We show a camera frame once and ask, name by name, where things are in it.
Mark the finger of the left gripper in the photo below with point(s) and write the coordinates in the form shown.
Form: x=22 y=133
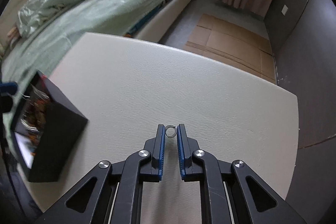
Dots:
x=8 y=90

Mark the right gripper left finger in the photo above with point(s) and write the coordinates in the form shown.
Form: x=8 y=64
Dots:
x=111 y=193

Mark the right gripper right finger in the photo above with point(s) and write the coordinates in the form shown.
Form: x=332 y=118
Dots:
x=231 y=192

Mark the black jewelry box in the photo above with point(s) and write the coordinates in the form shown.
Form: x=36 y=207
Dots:
x=45 y=128

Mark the green bed sheet mattress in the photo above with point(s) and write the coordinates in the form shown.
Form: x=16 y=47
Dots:
x=44 y=49

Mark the white side table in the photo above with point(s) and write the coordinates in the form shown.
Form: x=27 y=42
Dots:
x=126 y=88

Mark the flattened cardboard on floor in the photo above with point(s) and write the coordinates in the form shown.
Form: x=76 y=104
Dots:
x=233 y=45

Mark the white wall socket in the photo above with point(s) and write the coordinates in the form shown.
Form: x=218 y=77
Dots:
x=284 y=10

